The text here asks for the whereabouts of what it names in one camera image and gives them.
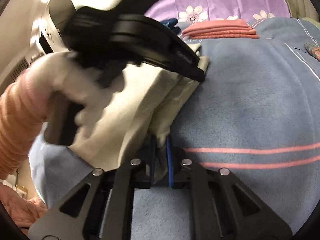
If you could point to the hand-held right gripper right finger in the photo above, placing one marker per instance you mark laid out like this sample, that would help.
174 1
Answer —
170 160

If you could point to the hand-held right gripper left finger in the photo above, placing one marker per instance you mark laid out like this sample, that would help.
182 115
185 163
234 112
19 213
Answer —
120 180

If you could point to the beige t-shirt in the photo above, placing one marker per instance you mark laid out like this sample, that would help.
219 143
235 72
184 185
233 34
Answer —
130 105

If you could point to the person's left forearm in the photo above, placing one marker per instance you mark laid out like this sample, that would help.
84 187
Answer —
17 120

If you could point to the person's left hand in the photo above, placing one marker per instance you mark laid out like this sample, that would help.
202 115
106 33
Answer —
65 77

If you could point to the navy star print cloth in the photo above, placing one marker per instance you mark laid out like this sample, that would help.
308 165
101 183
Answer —
171 25

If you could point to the folded pink cloth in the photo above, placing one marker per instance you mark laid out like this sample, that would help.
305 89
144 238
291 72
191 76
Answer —
220 28

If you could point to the pink quilted garment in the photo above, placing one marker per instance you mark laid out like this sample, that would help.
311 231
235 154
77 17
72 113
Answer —
20 205

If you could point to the grey floral garment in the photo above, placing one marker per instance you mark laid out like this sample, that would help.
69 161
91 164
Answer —
313 51

